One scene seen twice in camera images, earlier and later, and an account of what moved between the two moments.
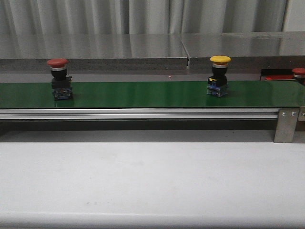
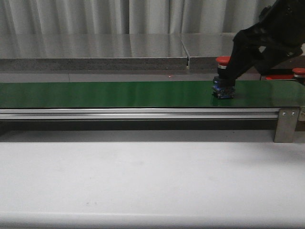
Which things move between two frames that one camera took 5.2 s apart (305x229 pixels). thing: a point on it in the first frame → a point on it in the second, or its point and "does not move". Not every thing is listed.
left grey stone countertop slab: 93,52 does not move
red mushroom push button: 299,75 does not move
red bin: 279,77 does not move
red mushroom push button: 61,82 → 224,86
